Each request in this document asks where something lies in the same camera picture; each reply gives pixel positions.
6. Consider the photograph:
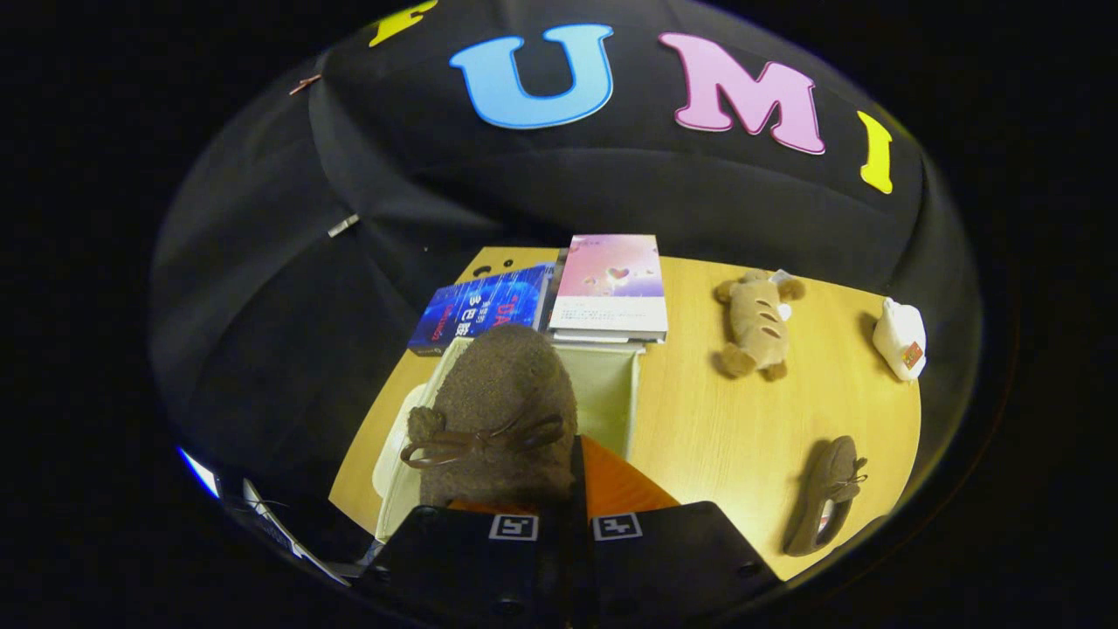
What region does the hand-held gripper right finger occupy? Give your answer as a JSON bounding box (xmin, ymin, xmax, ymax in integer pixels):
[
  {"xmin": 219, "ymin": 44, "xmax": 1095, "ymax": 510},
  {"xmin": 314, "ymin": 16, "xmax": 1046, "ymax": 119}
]
[{"xmin": 572, "ymin": 435, "xmax": 783, "ymax": 629}]

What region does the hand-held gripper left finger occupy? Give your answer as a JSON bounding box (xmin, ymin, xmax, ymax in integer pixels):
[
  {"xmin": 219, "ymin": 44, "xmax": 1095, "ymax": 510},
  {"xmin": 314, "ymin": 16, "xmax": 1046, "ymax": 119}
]
[{"xmin": 362, "ymin": 500, "xmax": 576, "ymax": 629}]

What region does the brown fuzzy shoe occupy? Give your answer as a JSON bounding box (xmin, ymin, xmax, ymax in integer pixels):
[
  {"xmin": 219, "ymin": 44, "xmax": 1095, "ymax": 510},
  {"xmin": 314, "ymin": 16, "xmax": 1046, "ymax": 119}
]
[
  {"xmin": 400, "ymin": 325, "xmax": 580, "ymax": 513},
  {"xmin": 783, "ymin": 435, "xmax": 868, "ymax": 557}
]

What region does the blue book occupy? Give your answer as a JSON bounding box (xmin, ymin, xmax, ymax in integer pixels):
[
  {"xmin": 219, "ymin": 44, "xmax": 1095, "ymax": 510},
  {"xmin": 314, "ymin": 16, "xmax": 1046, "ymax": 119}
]
[{"xmin": 408, "ymin": 264, "xmax": 554, "ymax": 356}]

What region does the pink book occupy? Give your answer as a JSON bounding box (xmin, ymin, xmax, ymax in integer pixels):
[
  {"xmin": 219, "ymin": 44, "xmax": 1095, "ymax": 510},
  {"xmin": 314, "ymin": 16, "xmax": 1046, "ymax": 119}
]
[{"xmin": 549, "ymin": 234, "xmax": 669, "ymax": 334}]

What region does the tan bread-shaped plush toy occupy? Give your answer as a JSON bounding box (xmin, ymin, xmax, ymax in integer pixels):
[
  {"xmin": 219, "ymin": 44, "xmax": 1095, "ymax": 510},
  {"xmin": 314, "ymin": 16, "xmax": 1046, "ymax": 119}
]
[{"xmin": 714, "ymin": 269, "xmax": 807, "ymax": 383}]

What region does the lit computer monitor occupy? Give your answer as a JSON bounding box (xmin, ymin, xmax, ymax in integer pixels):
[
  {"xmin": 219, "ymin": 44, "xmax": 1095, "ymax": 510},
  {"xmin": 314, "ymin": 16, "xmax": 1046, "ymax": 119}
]
[{"xmin": 178, "ymin": 446, "xmax": 221, "ymax": 500}]

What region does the black backdrop cloth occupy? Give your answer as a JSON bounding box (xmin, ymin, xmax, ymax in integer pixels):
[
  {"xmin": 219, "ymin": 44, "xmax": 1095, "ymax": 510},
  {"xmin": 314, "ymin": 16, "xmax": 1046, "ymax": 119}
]
[{"xmin": 148, "ymin": 0, "xmax": 983, "ymax": 525}]

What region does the white plush toy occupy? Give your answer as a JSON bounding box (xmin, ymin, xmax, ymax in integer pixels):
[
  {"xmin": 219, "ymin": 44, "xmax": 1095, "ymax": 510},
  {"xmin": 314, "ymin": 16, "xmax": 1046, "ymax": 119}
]
[{"xmin": 873, "ymin": 297, "xmax": 928, "ymax": 383}]

